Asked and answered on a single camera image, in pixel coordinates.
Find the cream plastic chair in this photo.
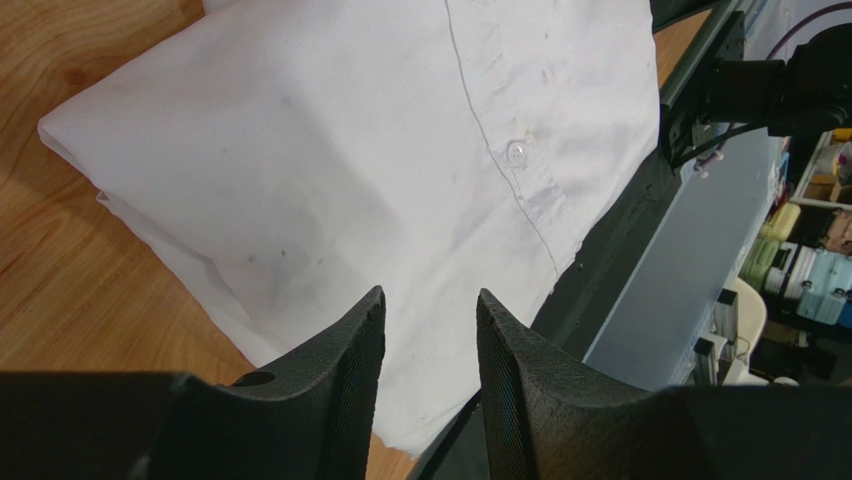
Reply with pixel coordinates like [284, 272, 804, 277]
[713, 278, 769, 386]

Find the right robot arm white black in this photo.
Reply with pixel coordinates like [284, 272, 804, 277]
[664, 23, 851, 168]

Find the background shelf with bottles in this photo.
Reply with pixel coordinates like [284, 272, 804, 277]
[738, 126, 852, 334]

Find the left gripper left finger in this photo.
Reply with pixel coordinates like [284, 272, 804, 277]
[1, 287, 386, 479]

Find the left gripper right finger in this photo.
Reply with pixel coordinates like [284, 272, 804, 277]
[477, 290, 851, 479]

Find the white long sleeve shirt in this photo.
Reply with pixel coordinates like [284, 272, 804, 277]
[38, 1, 659, 457]

